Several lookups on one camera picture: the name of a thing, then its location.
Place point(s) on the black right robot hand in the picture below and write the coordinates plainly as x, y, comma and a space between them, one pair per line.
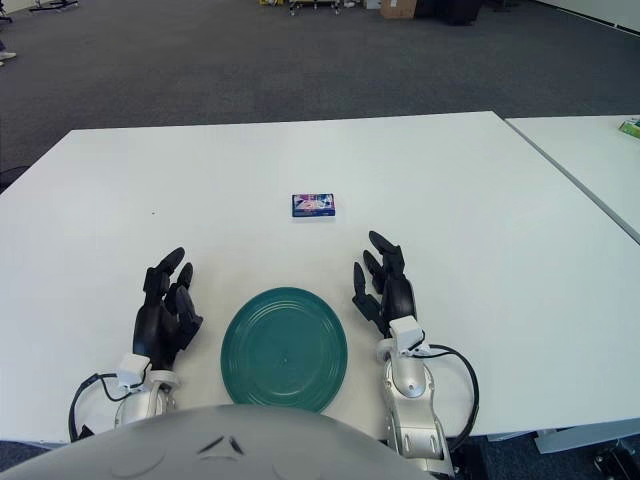
397, 297

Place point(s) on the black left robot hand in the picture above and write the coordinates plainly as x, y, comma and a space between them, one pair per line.
152, 325

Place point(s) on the blue purple gum pack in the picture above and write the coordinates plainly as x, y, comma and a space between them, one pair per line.
314, 205

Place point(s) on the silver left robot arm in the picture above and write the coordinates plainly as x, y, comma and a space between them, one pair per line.
137, 405

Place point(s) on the green ridged plate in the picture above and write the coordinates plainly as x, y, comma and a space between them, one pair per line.
285, 350

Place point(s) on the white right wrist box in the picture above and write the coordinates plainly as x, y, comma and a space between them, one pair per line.
406, 335

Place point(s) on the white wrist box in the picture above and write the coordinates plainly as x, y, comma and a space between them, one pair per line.
406, 335
132, 370

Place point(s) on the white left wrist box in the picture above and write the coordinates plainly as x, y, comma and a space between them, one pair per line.
132, 370

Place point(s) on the grey robot torso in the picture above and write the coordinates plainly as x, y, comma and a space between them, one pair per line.
200, 450

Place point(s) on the black wheeled base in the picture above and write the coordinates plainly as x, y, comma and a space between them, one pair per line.
620, 460

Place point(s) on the brown cardboard box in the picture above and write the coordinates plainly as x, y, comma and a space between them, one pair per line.
397, 9

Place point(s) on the small green box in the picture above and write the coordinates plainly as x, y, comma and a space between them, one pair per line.
631, 127

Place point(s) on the black cabinet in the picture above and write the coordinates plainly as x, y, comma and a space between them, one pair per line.
450, 11

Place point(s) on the wheeled metal cart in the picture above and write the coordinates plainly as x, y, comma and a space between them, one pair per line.
315, 6

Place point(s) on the black chair star base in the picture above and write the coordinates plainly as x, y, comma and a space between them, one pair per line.
55, 4

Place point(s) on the grey table frame beam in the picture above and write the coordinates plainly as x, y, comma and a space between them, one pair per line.
585, 440

